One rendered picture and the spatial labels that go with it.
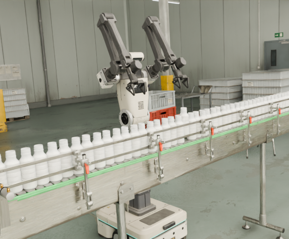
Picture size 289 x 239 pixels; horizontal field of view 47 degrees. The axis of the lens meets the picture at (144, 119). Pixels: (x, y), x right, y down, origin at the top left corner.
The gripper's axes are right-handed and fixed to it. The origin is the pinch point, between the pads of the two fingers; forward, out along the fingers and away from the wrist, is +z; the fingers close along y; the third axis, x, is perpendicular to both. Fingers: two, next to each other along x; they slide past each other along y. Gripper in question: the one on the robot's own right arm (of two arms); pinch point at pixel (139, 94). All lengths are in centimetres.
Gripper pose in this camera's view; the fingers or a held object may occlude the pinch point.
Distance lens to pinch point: 227.3
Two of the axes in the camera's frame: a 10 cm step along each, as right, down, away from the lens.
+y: 7.4, -1.4, 6.6
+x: -5.7, 3.8, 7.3
